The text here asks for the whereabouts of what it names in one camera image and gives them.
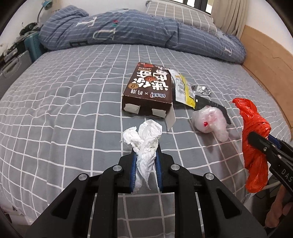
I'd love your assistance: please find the person's right hand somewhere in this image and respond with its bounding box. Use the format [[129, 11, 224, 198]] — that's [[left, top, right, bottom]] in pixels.
[[265, 185, 292, 228]]

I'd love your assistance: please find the teal hard suitcase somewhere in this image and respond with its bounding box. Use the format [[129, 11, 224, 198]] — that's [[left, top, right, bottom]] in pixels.
[[24, 32, 47, 62]]

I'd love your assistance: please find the brown cookie box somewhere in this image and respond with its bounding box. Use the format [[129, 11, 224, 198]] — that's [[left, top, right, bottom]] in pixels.
[[122, 62, 175, 130]]

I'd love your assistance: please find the crumpled silver foil wrapper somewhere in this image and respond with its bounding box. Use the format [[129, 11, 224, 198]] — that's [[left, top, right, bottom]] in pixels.
[[191, 85, 211, 96]]

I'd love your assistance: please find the black framed window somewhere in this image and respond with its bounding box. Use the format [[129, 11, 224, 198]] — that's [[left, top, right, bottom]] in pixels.
[[173, 0, 214, 14]]

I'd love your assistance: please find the grey hard suitcase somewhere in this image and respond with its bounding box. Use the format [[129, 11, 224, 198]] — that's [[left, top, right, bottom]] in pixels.
[[0, 51, 32, 98]]

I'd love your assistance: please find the blue striped duvet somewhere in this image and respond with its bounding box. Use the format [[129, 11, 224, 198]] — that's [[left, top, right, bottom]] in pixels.
[[39, 5, 246, 64]]

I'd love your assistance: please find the grey checked bed sheet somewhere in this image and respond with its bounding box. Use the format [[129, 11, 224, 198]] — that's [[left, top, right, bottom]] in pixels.
[[0, 44, 287, 238]]

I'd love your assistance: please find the wooden headboard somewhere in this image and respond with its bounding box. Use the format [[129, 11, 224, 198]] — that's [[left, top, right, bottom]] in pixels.
[[240, 25, 292, 128]]

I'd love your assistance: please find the white plastic bag red print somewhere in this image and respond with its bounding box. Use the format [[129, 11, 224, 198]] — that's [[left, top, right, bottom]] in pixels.
[[191, 106, 228, 142]]

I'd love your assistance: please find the black card tag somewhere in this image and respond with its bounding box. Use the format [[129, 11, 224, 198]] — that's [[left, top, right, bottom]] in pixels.
[[195, 95, 231, 124]]

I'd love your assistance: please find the white tissue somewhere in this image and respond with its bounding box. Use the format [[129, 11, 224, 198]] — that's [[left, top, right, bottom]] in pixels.
[[123, 120, 162, 192]]

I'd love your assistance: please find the grey checked pillow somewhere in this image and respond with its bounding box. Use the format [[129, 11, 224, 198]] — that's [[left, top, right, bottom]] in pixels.
[[146, 1, 218, 36]]

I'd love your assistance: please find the blue desk lamp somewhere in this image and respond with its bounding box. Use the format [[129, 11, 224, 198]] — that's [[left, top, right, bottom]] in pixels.
[[37, 0, 53, 23]]

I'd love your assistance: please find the beige curtain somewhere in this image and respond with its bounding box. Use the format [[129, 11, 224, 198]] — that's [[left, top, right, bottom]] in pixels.
[[211, 0, 250, 39]]

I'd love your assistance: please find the yellow white snack wrapper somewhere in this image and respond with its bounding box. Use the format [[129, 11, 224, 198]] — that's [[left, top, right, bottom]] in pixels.
[[168, 69, 196, 109]]

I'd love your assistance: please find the orange plastic bag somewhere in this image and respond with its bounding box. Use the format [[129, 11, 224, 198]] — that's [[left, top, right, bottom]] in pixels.
[[232, 97, 272, 194]]

